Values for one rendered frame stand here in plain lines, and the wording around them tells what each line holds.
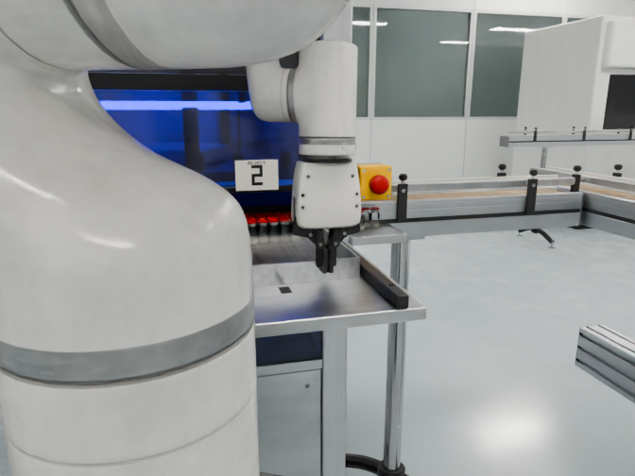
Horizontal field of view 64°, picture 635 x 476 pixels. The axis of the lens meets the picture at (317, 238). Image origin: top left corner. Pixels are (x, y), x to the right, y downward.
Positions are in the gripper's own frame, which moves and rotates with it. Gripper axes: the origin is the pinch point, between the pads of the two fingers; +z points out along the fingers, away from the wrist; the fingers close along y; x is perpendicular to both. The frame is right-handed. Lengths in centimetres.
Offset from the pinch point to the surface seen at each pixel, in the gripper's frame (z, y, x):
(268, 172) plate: -11.2, 4.6, -27.0
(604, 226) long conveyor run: 4, -83, -32
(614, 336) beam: 35, -90, -31
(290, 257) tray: 3.5, 2.5, -15.5
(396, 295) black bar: 2.6, -6.8, 11.8
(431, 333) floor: 85, -100, -154
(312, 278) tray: 3.5, 1.8, -1.6
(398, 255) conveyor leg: 12, -31, -43
